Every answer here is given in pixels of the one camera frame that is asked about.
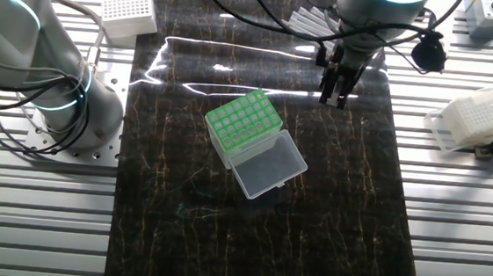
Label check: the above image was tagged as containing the white tip rack clear lid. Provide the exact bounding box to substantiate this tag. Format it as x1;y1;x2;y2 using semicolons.
96;0;161;44

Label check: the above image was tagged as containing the green pipette tip holder box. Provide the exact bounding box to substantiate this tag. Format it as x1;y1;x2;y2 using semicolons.
197;84;315;206

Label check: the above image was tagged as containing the grey button control box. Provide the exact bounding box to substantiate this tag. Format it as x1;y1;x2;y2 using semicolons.
460;0;493;43

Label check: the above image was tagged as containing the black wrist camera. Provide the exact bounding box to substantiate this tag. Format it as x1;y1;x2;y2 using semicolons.
409;28;450;76

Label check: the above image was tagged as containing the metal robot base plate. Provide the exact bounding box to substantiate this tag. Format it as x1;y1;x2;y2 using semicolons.
22;55;134;169

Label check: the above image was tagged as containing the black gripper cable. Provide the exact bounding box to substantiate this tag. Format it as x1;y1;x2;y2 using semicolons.
192;0;329;44
239;0;466;54

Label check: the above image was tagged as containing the white tip rack tilted box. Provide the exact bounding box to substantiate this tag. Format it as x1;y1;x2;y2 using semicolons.
420;76;493;157

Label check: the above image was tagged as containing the black marble pattern mat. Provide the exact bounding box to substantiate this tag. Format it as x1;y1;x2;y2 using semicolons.
103;0;446;276

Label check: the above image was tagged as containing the grey conduit hose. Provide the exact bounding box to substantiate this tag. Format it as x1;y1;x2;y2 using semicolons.
42;0;109;75

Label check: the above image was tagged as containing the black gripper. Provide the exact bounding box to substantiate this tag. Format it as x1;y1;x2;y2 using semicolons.
317;41;369;112

